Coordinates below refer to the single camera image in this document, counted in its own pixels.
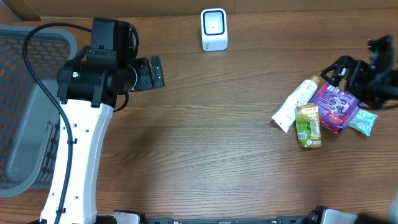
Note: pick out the green juice carton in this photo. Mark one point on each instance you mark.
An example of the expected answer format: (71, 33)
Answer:
(308, 126)

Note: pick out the purple snack packet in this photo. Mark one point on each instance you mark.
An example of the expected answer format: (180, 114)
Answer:
(336, 108)

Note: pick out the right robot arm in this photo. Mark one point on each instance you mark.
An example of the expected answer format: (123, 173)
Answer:
(372, 83)

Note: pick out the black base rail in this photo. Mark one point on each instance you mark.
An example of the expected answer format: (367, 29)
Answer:
(278, 220)

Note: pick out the teal snack packet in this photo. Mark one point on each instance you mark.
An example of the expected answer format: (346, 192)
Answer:
(363, 121)

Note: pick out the white barcode scanner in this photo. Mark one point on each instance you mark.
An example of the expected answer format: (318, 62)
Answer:
(214, 29)

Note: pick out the grey plastic basket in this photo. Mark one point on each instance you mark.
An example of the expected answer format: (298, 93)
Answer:
(29, 121)

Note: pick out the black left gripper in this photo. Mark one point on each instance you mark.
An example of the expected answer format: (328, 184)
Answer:
(156, 72)

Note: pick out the white tube gold cap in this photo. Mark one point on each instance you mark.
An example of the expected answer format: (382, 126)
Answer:
(286, 114)

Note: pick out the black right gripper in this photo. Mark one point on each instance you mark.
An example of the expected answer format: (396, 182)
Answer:
(354, 68)

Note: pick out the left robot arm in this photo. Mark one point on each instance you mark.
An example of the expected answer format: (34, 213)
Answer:
(88, 87)

